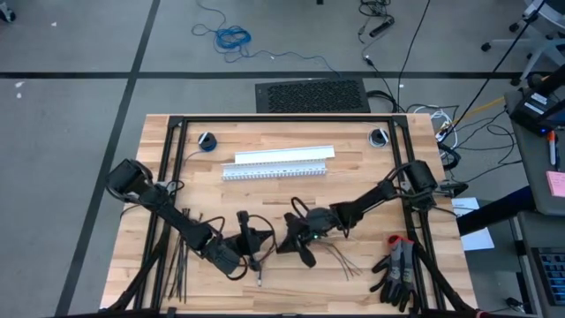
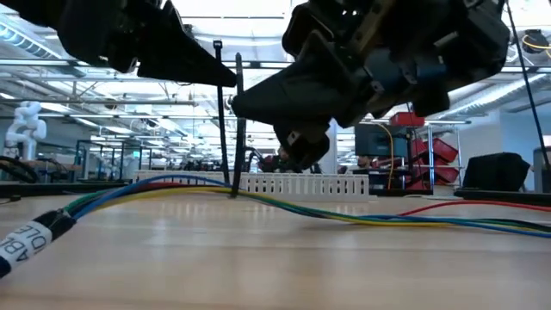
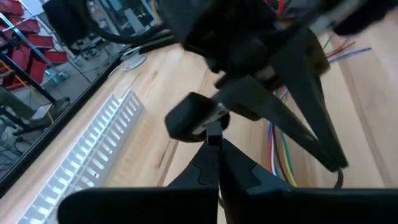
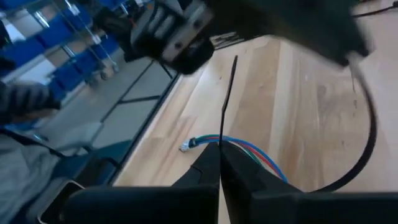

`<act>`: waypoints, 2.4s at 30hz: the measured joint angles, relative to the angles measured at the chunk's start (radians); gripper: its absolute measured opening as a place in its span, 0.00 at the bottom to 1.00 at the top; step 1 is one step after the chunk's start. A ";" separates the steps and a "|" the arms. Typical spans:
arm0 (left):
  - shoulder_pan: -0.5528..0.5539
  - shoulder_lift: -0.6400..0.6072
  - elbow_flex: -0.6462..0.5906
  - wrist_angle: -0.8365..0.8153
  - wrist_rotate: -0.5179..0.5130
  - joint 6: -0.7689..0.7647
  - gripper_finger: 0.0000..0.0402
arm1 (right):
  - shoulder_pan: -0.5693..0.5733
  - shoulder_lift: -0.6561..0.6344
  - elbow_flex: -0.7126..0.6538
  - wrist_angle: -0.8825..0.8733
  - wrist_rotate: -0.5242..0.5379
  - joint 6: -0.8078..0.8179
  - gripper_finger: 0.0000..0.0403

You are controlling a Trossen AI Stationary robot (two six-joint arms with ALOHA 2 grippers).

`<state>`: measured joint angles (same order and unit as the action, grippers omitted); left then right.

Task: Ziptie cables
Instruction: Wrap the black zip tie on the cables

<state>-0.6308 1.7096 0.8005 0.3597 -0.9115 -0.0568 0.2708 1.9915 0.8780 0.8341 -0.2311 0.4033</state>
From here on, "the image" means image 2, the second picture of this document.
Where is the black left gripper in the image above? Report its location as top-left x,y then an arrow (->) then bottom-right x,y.
0,0 -> 237,88

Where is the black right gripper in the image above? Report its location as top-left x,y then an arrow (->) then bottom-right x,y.
283,0 -> 511,118

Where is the white slotted cable duct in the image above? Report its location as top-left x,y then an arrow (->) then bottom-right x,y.
133,169 -> 371,203

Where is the long black zip tie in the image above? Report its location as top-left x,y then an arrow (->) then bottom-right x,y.
213,39 -> 248,200

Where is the multicolour wire bundle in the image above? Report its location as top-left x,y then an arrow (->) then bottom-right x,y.
71,173 -> 551,239

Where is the bundle of coloured wires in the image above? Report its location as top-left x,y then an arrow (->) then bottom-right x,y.
63,191 -> 551,232

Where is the red cable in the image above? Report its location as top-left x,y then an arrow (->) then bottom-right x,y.
124,180 -> 551,217

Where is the black connector with white label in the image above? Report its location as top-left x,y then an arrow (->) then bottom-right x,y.
0,209 -> 77,279

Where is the black monitor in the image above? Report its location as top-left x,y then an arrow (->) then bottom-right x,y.
354,123 -> 410,158

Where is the red storage box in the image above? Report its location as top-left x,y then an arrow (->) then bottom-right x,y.
389,111 -> 427,127

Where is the metal shelf rack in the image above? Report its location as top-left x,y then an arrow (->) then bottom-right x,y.
425,120 -> 465,190

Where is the red storage bin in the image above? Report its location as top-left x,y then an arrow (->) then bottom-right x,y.
412,165 -> 460,185
412,137 -> 460,164

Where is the yellow hanging cable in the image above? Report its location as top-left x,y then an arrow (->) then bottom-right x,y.
377,123 -> 395,190

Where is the black ceiling cord reel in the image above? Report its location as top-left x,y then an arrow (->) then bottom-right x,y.
521,28 -> 551,56

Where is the thin black hanging cable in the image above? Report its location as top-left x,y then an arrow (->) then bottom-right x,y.
505,0 -> 551,171

